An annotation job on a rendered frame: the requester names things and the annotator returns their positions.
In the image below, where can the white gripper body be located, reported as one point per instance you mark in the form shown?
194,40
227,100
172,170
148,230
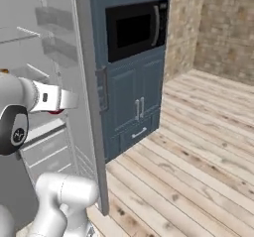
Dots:
68,99

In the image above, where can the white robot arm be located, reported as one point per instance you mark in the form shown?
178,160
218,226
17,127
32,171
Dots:
15,95

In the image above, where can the blue drawer front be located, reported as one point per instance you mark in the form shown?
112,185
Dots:
137,133

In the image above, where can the clear fridge door bin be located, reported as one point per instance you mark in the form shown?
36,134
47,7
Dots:
59,51
54,19

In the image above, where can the white fridge drawer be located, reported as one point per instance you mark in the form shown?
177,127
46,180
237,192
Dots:
46,148

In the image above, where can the orange fruit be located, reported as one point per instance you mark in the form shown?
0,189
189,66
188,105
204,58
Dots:
3,71

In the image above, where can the blue cupboard unit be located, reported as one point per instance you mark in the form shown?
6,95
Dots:
132,75

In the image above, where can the blue cupboard door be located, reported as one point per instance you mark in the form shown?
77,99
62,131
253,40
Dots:
123,98
152,82

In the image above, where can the red round fruit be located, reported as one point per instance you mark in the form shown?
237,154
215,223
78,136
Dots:
56,111

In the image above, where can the black microwave oven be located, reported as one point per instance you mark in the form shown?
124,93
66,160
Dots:
135,29

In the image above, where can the grey fridge door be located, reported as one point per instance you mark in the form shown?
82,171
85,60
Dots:
86,82

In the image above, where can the clear fridge shelf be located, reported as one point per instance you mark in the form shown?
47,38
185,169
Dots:
20,34

